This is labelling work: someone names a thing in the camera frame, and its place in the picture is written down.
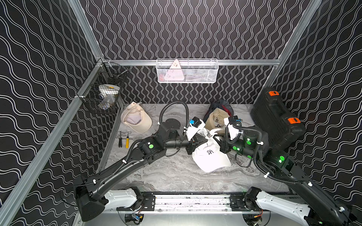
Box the black tool case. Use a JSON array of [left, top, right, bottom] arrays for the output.
[[250, 87, 306, 152]]

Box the tan cap with logo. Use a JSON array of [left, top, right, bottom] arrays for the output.
[[205, 108, 230, 134]]

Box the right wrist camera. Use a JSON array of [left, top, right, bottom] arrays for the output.
[[224, 116, 242, 140]]

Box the aluminium frame post right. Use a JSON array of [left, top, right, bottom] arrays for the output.
[[254, 0, 322, 103]]

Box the grey and red cap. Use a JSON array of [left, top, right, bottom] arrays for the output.
[[217, 99, 234, 117]]

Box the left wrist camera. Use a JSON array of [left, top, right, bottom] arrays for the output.
[[186, 117, 206, 141]]

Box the aluminium frame post left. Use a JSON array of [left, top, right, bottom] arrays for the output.
[[68, 0, 104, 60]]

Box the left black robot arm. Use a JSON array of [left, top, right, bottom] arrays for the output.
[[74, 100, 207, 222]]

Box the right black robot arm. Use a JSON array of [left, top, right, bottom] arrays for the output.
[[220, 118, 357, 226]]

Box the aluminium left side rail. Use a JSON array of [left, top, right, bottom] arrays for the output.
[[1, 58, 103, 226]]

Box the pink triangle card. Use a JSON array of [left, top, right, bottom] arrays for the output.
[[164, 59, 185, 82]]

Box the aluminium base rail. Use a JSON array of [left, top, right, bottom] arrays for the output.
[[117, 192, 269, 213]]

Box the black wire basket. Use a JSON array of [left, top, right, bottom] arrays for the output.
[[80, 62, 130, 115]]

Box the dark navy cap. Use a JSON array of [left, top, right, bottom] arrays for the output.
[[203, 102, 219, 122]]

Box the aluminium frame post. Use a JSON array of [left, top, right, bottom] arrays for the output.
[[254, 0, 322, 103], [68, 0, 104, 60]]

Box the cream cap with text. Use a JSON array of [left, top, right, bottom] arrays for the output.
[[121, 102, 152, 133]]

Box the white cap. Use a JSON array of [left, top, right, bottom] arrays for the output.
[[192, 128, 231, 173]]

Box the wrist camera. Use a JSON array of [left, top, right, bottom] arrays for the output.
[[224, 116, 242, 140], [186, 117, 206, 141]]

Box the aluminium back crossbar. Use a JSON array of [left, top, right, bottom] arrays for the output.
[[104, 59, 281, 66]]

